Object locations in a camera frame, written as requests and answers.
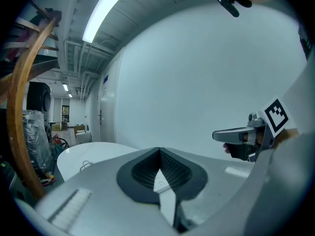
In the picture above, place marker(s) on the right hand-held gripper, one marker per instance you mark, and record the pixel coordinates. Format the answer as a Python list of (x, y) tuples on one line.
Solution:
[(275, 117)]

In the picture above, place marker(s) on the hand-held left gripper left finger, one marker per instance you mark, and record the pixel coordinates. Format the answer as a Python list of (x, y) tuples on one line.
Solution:
[(98, 193)]

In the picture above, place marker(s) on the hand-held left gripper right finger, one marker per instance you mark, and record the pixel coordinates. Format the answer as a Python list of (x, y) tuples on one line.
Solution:
[(209, 181)]

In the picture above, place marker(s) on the white power strip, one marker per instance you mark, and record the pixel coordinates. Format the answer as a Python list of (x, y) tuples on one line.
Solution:
[(165, 200)]

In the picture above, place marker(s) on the person's right forearm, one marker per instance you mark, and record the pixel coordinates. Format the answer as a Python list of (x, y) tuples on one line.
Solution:
[(288, 135)]

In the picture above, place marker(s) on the small colourful floor items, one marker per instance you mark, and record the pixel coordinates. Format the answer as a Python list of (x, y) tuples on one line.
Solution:
[(46, 178)]

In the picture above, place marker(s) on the white cabinet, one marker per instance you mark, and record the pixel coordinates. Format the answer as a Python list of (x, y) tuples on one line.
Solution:
[(82, 134)]

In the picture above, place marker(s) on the cardboard box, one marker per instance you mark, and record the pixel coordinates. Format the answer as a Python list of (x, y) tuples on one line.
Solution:
[(59, 126)]

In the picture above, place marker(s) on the white door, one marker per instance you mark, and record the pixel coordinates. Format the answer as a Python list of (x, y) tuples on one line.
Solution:
[(105, 112)]

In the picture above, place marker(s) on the plastic-wrapped goods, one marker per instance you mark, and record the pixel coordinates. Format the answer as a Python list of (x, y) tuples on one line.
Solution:
[(37, 136)]

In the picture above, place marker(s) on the dark framed window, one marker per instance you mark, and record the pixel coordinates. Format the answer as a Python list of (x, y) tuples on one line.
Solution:
[(65, 113)]

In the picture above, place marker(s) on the small ceiling light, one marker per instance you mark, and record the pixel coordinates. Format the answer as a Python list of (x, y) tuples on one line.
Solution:
[(65, 87)]

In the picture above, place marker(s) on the black stacked machine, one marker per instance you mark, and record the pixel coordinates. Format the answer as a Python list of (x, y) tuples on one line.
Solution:
[(38, 97)]

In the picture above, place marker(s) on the black printed sweatshirt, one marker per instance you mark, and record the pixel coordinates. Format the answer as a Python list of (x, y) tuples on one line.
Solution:
[(305, 40)]

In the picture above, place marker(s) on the long ceiling tube light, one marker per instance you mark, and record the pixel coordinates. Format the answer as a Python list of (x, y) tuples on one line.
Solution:
[(103, 11)]

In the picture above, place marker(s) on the blue wall sign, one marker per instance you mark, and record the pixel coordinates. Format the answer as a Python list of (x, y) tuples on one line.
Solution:
[(105, 79)]

